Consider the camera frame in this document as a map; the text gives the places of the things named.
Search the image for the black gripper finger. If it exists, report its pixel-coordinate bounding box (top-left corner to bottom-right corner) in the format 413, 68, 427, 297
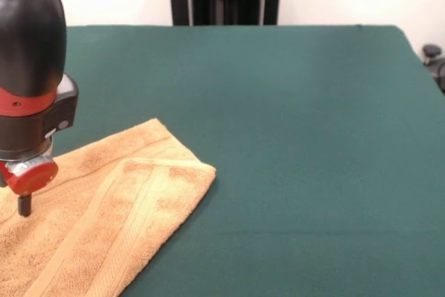
17, 192, 33, 218

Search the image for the tan terry towel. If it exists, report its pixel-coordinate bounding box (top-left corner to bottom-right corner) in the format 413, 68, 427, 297
0, 118, 217, 297

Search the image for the office chair base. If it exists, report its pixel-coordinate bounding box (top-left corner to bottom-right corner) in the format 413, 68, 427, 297
422, 44, 445, 95

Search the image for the dark green table cloth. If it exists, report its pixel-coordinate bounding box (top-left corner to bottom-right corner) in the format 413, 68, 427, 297
0, 24, 445, 297

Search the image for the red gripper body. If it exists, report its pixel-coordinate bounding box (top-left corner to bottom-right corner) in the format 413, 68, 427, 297
0, 157, 59, 195

